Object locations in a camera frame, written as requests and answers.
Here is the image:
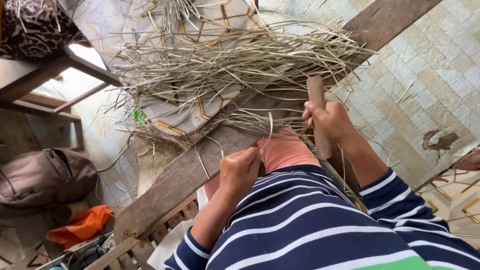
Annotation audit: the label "person's right hand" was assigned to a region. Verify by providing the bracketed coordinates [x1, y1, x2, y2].
[302, 100, 357, 145]

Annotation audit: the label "person's left hand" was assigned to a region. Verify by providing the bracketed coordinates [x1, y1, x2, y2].
[218, 147, 263, 196]

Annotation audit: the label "brown wooden stick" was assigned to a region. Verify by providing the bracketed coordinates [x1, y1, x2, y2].
[306, 76, 333, 160]

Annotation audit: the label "single dried grass strand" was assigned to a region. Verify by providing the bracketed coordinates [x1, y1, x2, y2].
[258, 111, 275, 152]

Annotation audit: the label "pink trousers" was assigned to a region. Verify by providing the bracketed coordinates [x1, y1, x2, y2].
[204, 127, 322, 201]

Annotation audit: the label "long weathered wooden plank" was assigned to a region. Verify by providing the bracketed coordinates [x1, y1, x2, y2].
[113, 0, 444, 245]

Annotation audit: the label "beige woven sack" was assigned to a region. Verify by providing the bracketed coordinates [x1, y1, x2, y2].
[134, 134, 190, 197]

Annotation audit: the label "pile of dried grass strips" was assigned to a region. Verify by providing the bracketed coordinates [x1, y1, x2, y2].
[107, 0, 377, 152]

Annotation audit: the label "navy white striped shirt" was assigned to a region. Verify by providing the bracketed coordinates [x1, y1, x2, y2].
[163, 164, 480, 270]

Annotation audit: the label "small green scrap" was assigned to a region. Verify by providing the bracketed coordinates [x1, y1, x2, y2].
[131, 107, 148, 125]

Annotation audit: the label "white cloth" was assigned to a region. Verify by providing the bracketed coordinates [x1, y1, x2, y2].
[146, 187, 211, 270]

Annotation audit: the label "wooden slatted bench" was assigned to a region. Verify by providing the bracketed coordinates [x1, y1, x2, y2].
[83, 191, 200, 270]

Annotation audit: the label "cream mat with gold lines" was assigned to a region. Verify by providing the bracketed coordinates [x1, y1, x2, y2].
[414, 168, 480, 251]

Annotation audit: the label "orange plastic bag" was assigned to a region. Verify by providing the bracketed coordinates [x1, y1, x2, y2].
[46, 205, 114, 250]

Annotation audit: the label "brown cylindrical log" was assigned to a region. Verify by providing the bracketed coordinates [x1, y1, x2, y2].
[53, 200, 91, 226]

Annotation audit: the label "grey mat with gold hexagons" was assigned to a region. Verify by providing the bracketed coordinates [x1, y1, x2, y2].
[69, 0, 265, 136]

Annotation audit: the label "crate of dark items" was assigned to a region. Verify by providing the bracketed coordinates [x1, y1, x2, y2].
[34, 232, 118, 270]

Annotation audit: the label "brown fabric bag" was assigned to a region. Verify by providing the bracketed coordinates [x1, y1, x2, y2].
[0, 147, 99, 209]

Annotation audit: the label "leopard print cloth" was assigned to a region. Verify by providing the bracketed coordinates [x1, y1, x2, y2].
[0, 0, 92, 61]

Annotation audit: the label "dark wooden stool frame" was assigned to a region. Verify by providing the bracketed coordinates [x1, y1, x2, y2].
[0, 45, 123, 124]

